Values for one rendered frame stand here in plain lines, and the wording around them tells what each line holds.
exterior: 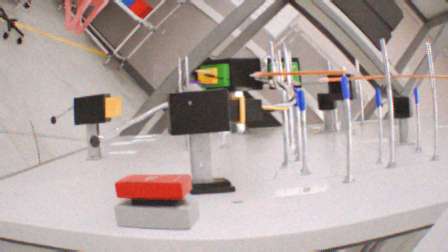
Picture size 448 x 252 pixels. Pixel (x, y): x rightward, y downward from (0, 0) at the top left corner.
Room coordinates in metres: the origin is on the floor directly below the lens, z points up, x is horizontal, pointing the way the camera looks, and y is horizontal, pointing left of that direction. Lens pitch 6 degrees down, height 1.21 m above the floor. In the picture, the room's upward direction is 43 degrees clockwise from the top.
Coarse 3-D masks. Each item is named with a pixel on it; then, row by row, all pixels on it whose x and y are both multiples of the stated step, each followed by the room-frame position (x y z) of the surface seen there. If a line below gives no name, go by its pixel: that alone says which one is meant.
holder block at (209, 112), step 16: (176, 96) 0.71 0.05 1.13; (192, 96) 0.72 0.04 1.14; (208, 96) 0.72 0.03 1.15; (224, 96) 0.72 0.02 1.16; (176, 112) 0.71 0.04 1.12; (192, 112) 0.72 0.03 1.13; (208, 112) 0.72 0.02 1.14; (224, 112) 0.72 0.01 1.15; (176, 128) 0.71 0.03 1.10; (192, 128) 0.72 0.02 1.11; (208, 128) 0.72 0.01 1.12; (224, 128) 0.72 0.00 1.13
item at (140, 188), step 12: (120, 180) 0.49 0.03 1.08; (132, 180) 0.49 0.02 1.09; (144, 180) 0.49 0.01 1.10; (156, 180) 0.49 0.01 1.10; (168, 180) 0.49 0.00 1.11; (180, 180) 0.49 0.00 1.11; (120, 192) 0.48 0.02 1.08; (132, 192) 0.48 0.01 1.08; (144, 192) 0.48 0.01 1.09; (156, 192) 0.48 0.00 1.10; (168, 192) 0.48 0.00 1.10; (180, 192) 0.48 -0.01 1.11; (132, 204) 0.49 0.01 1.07; (144, 204) 0.49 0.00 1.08; (156, 204) 0.49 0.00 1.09; (168, 204) 0.49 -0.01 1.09
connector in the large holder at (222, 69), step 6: (204, 66) 1.42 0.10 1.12; (210, 66) 1.41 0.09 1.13; (216, 66) 1.40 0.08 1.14; (222, 66) 1.39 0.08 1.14; (228, 66) 1.40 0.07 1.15; (198, 72) 1.41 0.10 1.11; (216, 72) 1.40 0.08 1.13; (222, 72) 1.39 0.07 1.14; (228, 72) 1.40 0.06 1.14; (204, 78) 1.40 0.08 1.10; (210, 78) 1.39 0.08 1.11; (216, 78) 1.40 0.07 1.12; (228, 78) 1.40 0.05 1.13; (204, 84) 1.42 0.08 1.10; (216, 84) 1.40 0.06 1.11; (222, 84) 1.39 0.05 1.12; (228, 84) 1.40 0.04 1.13
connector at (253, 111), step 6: (228, 102) 0.73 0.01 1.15; (234, 102) 0.73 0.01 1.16; (246, 102) 0.73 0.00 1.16; (252, 102) 0.74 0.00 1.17; (258, 102) 0.74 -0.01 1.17; (234, 108) 0.73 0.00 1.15; (246, 108) 0.73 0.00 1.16; (252, 108) 0.74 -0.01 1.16; (258, 108) 0.74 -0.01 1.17; (234, 114) 0.73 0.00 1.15; (246, 114) 0.73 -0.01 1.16; (252, 114) 0.74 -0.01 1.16; (258, 114) 0.74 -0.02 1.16; (234, 120) 0.73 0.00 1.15; (246, 120) 0.73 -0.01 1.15; (252, 120) 0.74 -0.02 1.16; (258, 120) 0.74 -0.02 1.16
